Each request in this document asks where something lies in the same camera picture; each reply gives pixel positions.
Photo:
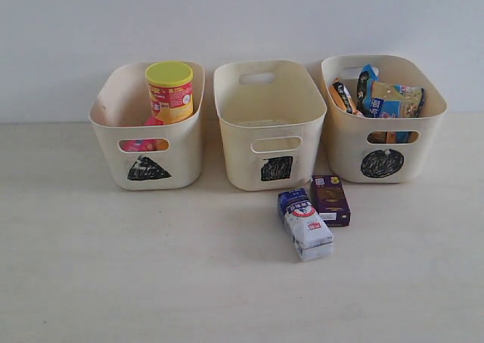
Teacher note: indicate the white blue milk carton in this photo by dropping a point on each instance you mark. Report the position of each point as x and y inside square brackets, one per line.
[310, 235]

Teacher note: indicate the yellow chips can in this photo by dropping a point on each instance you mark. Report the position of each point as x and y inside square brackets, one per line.
[171, 91]

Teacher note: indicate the pink chips can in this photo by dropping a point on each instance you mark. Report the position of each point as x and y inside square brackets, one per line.
[143, 145]

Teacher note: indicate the orange instant noodle bag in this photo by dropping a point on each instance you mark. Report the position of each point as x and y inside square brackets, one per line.
[343, 99]

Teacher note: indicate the blue instant noodle bag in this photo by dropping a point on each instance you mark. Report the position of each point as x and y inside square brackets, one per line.
[386, 101]

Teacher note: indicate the middle cream bin square mark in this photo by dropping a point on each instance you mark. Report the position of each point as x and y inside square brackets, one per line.
[271, 115]

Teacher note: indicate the left cream bin triangle mark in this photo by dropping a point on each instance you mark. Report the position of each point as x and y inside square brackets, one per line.
[119, 114]

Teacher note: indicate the purple drink carton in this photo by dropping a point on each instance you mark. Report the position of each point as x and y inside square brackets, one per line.
[328, 198]

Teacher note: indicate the right cream bin circle mark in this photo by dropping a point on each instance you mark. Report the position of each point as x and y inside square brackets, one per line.
[345, 137]

